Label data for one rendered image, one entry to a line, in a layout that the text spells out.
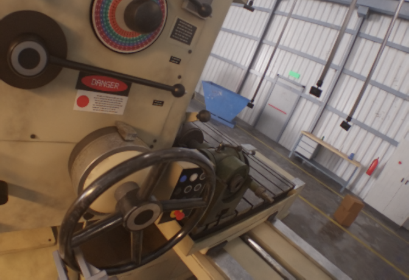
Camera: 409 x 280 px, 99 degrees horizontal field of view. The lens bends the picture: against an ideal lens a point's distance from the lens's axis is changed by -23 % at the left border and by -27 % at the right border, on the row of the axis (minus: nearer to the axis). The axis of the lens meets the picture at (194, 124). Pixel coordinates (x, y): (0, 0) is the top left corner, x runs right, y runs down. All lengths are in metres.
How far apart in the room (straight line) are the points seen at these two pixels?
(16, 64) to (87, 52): 0.16
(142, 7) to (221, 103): 6.53
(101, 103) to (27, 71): 0.21
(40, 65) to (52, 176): 0.31
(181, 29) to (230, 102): 6.30
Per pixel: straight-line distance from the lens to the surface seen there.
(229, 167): 0.94
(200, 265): 1.29
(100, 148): 0.51
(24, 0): 0.47
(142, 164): 0.36
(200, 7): 0.56
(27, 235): 1.28
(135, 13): 0.42
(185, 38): 0.60
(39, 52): 0.41
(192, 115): 0.74
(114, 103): 0.56
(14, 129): 0.54
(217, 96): 6.90
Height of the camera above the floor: 1.63
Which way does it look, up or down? 16 degrees down
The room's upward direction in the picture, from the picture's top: 23 degrees clockwise
